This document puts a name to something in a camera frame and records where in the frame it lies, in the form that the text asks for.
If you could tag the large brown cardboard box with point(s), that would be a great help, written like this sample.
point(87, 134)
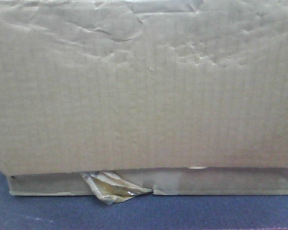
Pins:
point(186, 97)

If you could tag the crumpled clear packing tape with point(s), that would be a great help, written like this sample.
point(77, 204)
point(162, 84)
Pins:
point(110, 188)

